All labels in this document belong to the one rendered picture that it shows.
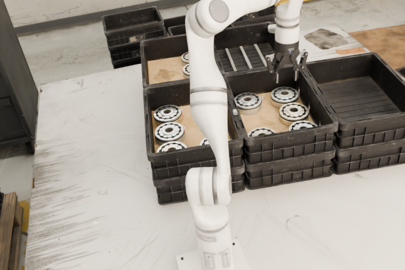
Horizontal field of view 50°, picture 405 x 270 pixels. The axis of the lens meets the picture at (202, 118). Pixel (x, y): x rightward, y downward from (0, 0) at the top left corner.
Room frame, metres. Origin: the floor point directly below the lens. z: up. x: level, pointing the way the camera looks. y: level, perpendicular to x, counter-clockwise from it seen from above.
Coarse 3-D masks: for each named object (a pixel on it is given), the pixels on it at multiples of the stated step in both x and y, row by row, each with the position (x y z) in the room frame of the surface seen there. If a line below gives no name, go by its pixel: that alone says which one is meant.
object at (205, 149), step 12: (168, 84) 1.40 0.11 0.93; (180, 84) 1.39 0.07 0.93; (144, 96) 1.33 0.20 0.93; (228, 96) 1.27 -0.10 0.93; (144, 108) 1.25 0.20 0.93; (228, 108) 1.20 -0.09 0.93; (240, 132) 1.06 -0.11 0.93; (228, 144) 1.02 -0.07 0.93; (240, 144) 1.02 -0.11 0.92; (156, 156) 1.00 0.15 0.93; (168, 156) 1.00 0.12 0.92; (180, 156) 1.00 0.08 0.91
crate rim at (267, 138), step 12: (240, 72) 1.42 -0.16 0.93; (252, 72) 1.41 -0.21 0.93; (300, 72) 1.38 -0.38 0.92; (228, 84) 1.35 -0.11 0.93; (312, 84) 1.28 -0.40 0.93; (324, 108) 1.14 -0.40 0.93; (240, 120) 1.13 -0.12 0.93; (336, 120) 1.07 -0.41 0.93; (288, 132) 1.04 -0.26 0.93; (300, 132) 1.03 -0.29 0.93; (312, 132) 1.03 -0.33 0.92; (324, 132) 1.04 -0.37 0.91; (252, 144) 1.02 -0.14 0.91
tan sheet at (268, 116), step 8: (264, 96) 1.39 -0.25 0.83; (264, 104) 1.34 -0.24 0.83; (264, 112) 1.29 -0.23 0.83; (272, 112) 1.28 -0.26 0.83; (248, 120) 1.25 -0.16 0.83; (256, 120) 1.25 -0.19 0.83; (264, 120) 1.24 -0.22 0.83; (272, 120) 1.23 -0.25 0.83; (312, 120) 1.21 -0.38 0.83; (248, 128) 1.20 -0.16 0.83; (272, 128) 1.19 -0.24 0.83; (280, 128) 1.18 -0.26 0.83; (288, 128) 1.18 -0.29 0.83
